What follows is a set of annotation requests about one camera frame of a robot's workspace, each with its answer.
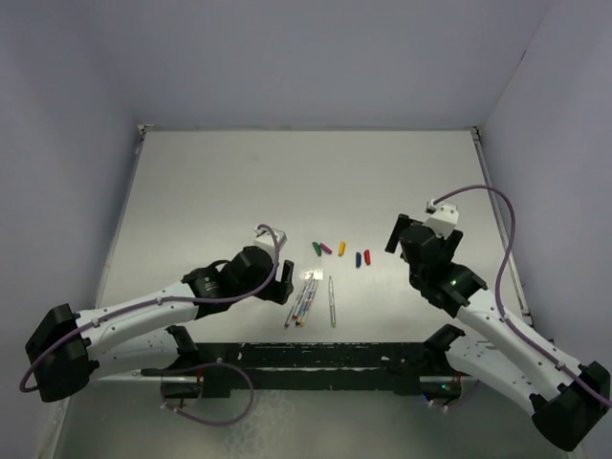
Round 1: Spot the magenta marker pen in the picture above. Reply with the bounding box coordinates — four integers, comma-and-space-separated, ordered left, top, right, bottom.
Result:
284, 273, 314, 328

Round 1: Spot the red marker pen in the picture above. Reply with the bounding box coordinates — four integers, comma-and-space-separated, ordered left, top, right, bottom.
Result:
292, 278, 314, 320

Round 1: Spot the magenta pen cap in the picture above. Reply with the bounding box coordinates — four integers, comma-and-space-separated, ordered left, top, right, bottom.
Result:
318, 243, 332, 254

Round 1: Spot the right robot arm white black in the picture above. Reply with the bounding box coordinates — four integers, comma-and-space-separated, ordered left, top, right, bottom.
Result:
385, 214, 611, 451

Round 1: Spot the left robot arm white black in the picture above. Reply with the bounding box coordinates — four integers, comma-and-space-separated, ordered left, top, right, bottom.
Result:
19, 246, 295, 403

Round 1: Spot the blue marker pen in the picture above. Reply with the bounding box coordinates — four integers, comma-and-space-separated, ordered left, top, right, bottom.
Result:
295, 278, 317, 326

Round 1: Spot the yellow marker pen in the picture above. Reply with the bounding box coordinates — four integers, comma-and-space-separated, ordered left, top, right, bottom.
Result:
298, 279, 319, 328

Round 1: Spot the green marker pen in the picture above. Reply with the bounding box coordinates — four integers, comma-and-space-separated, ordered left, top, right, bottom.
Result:
328, 275, 337, 328

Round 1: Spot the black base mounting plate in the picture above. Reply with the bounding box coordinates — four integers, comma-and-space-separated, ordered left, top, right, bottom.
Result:
142, 342, 464, 404

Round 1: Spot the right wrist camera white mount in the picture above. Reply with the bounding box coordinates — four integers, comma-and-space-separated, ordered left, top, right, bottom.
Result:
424, 200, 459, 239

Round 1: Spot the aluminium rail right table edge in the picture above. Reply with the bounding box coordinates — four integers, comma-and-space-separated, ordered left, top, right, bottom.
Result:
470, 126, 534, 327

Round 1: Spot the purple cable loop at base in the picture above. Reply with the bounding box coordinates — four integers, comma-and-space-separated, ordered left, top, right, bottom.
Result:
160, 362, 256, 426

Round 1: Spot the aluminium rail front edge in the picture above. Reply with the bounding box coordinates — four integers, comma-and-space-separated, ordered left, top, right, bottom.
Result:
98, 370, 197, 383

